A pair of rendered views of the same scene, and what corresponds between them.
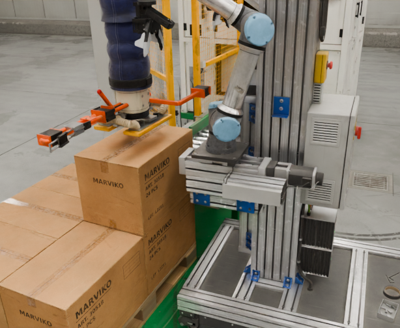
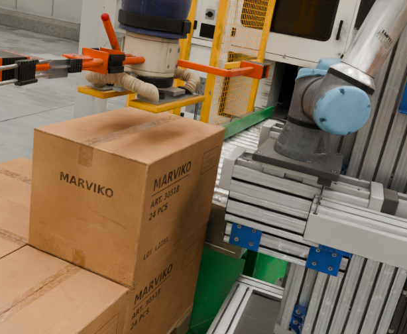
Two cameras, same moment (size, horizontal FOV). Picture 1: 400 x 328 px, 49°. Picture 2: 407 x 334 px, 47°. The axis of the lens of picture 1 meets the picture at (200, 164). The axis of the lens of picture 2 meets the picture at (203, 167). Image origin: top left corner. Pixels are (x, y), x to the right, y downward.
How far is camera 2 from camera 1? 92 cm
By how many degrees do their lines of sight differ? 8
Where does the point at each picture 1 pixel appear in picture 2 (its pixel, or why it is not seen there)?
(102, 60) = (91, 28)
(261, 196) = (382, 248)
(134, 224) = (118, 265)
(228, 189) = (319, 224)
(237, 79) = (386, 17)
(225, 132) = (341, 115)
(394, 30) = not seen: hidden behind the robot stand
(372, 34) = not seen: hidden behind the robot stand
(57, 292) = not seen: outside the picture
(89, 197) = (46, 205)
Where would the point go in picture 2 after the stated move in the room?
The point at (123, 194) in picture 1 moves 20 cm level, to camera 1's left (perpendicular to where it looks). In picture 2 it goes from (109, 209) to (40, 200)
